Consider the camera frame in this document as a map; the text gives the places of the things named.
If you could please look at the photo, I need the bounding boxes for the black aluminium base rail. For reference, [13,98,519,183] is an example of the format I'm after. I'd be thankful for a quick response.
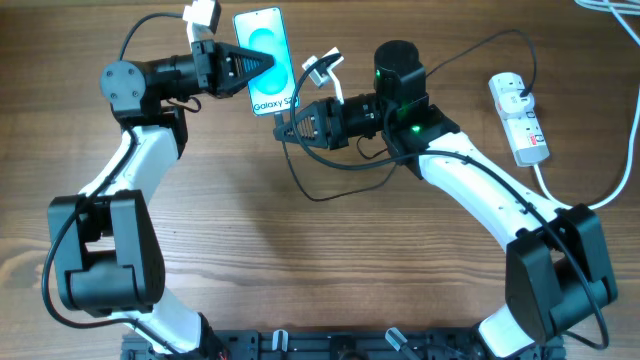
[120,327,567,360]

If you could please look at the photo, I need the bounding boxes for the white cables at corner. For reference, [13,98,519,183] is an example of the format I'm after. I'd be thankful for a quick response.
[573,0,640,44]

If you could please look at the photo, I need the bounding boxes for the white power strip cord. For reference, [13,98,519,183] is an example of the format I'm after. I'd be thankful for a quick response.
[532,87,640,212]

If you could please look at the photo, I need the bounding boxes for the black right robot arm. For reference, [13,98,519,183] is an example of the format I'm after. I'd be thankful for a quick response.
[274,40,618,359]

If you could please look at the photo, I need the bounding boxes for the white power strip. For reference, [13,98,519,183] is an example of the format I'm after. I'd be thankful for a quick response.
[488,72,550,167]

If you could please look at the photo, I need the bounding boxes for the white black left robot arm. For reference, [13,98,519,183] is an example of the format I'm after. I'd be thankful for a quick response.
[41,40,275,359]

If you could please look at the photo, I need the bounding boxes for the white usb charger plug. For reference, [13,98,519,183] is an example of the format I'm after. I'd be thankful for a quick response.
[496,91,535,117]

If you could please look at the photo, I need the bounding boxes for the black charger cable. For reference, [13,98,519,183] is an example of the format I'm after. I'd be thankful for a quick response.
[273,29,540,203]

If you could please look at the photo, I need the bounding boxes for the blue screen smartphone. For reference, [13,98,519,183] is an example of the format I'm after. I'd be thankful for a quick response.
[233,7,300,116]

